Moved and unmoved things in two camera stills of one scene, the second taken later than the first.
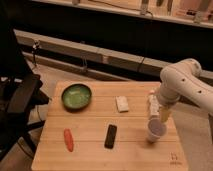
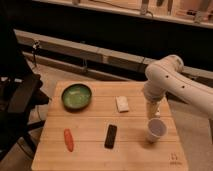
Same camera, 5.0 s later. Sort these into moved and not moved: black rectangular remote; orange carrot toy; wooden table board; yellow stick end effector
Moved: yellow stick end effector
Not moved: wooden table board; black rectangular remote; orange carrot toy
